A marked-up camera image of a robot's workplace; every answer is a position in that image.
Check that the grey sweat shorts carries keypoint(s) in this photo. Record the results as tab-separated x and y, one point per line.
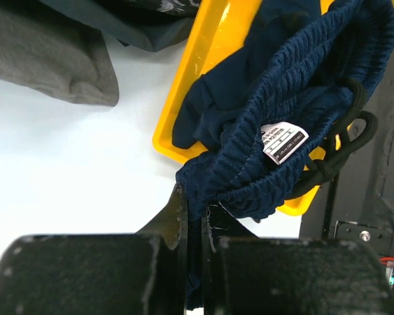
46	51

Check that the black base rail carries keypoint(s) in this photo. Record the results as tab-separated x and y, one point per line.
359	203

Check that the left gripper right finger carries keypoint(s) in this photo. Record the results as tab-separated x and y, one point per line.
244	274

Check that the dark teal shorts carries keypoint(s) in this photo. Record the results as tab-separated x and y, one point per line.
145	29

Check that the yellow plastic tray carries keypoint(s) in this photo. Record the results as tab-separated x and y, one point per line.
261	112

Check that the leaf patterned shorts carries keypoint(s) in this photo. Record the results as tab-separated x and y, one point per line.
172	7

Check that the navy blue shorts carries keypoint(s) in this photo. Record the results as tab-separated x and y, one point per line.
360	53

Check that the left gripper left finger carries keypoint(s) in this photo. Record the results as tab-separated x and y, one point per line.
140	273

